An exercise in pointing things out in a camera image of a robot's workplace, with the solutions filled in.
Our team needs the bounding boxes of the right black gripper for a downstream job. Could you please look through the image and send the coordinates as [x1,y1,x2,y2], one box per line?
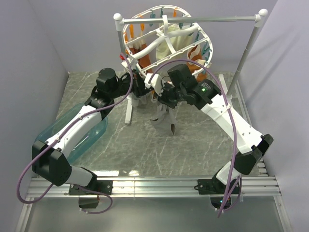
[154,81,185,109]

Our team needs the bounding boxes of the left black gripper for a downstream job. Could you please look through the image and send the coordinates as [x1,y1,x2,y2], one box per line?
[110,69,151,99]

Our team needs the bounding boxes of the white oval clip hanger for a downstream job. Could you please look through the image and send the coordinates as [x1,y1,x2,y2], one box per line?
[114,5,213,76]

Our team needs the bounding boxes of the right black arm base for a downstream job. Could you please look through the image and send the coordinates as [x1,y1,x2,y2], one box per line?
[194,177,242,210]

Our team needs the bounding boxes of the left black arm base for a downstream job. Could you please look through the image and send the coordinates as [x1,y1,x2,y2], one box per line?
[69,180,113,210]

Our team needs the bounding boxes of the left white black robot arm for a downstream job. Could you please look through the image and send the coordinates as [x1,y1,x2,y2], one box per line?
[32,68,148,194]

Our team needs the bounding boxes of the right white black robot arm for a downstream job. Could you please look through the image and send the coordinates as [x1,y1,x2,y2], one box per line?
[145,64,274,193]

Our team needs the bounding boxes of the rust hanging underwear back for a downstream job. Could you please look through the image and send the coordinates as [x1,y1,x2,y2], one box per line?
[129,40,151,69]

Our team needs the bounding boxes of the orange hanging underwear right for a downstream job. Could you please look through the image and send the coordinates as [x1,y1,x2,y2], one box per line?
[187,44,207,82]

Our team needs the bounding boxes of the cream hanging underwear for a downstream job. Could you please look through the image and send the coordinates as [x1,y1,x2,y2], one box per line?
[155,24,193,60]

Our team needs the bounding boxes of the teal plastic basin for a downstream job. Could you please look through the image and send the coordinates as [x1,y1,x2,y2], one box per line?
[35,103,108,165]

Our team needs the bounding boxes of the silver white drying rack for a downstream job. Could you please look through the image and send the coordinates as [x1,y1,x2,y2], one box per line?
[112,8,269,124]

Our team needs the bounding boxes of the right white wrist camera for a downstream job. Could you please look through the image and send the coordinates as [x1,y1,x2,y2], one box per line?
[144,73,163,96]

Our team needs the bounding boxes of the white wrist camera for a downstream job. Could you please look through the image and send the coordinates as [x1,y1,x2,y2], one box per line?
[121,56,138,71]
[144,73,163,96]

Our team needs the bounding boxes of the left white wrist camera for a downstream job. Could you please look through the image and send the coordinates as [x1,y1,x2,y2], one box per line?
[121,56,138,71]

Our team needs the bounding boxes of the aluminium mounting rail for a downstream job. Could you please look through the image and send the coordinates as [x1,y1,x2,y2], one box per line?
[26,176,281,198]

